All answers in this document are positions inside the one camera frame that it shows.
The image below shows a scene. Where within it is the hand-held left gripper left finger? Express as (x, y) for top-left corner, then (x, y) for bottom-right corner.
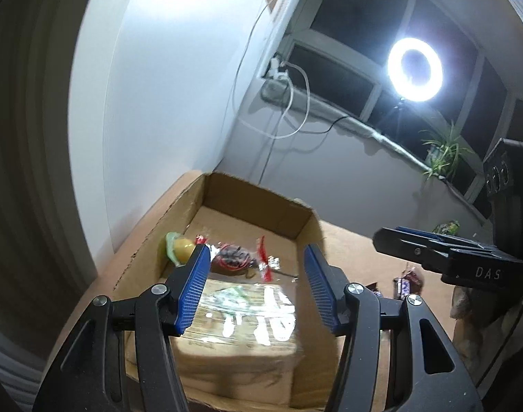
(32, 244), (213, 412)

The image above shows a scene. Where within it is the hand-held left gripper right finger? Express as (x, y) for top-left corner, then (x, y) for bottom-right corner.
(303, 242), (485, 412)

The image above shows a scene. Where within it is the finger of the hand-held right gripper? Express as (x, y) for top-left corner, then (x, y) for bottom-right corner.
(394, 225), (499, 253)
(372, 227), (457, 274)

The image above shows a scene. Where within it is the cardboard box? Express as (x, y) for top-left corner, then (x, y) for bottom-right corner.
(96, 172), (361, 412)

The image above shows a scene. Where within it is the person's right forearm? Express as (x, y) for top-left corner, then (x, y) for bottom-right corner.
(451, 285), (523, 400)

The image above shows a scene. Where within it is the small green snack packet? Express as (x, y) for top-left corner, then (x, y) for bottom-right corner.
(433, 220), (462, 236)

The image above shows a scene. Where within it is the yellow candy in green wrapper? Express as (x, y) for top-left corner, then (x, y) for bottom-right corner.
(164, 232), (202, 267)

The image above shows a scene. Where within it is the clear-wrapped beige biscuit pack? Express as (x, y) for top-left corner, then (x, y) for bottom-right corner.
(169, 275), (306, 409)

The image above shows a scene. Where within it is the green potted plant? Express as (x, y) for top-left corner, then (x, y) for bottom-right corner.
(420, 121), (477, 182)

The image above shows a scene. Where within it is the grey insulated pipe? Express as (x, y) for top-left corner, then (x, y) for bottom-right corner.
(261, 79), (489, 224)

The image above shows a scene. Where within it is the black light tripod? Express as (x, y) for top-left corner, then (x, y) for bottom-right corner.
(380, 99), (407, 139)

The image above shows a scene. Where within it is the white power adapter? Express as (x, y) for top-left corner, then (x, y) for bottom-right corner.
(268, 56), (290, 82)

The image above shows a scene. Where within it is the black cable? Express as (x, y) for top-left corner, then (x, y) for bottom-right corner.
(283, 115), (356, 138)

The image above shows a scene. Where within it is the thick white charger cable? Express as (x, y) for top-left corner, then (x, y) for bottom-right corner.
(278, 62), (311, 138)

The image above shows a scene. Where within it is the ring light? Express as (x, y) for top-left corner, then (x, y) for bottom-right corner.
(387, 37), (443, 103)

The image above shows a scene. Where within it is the thin white cable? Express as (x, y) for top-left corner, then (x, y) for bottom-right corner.
(232, 0), (298, 140)

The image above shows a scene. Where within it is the window with white frame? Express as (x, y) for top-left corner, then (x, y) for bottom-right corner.
(283, 0), (523, 224)

